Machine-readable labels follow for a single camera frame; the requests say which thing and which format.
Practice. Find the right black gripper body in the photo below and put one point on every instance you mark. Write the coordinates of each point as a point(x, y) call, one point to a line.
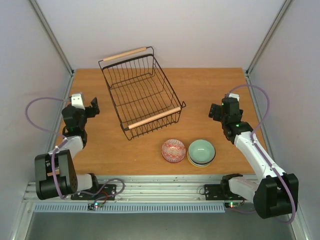
point(215, 113)

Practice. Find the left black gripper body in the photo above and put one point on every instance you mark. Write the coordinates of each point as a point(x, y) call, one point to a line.
point(92, 113)

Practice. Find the celadon green bowl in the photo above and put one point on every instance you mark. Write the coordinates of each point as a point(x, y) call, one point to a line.
point(201, 151)

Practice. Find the red patterned bowl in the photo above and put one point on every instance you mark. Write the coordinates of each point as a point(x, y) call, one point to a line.
point(173, 150)

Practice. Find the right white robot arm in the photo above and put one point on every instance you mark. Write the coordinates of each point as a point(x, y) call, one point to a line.
point(276, 192)

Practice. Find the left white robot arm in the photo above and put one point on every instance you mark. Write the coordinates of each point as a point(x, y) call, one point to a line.
point(55, 174)

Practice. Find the white yellow bowl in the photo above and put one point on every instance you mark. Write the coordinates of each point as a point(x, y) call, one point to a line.
point(198, 164)

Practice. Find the right controller board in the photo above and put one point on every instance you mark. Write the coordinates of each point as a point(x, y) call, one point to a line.
point(231, 205)

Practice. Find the controller board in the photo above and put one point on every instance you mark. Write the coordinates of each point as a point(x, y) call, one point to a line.
point(231, 205)
point(96, 205)

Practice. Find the left controller board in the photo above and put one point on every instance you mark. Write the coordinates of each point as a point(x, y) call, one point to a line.
point(96, 205)

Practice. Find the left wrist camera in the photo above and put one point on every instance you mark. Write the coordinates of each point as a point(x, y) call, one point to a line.
point(77, 100)

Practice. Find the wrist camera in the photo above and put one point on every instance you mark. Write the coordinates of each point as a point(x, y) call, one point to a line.
point(233, 95)
point(77, 100)

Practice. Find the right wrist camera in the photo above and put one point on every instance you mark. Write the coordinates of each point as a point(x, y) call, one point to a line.
point(233, 95)

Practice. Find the black wire dish rack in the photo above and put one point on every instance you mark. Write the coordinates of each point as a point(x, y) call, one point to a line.
point(142, 96)

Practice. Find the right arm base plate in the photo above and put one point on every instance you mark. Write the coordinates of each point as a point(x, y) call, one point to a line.
point(214, 192)

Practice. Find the aluminium rail frame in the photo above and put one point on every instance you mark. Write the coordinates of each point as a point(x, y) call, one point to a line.
point(139, 189)

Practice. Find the grey slotted cable duct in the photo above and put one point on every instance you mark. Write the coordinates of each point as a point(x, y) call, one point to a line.
point(130, 208)

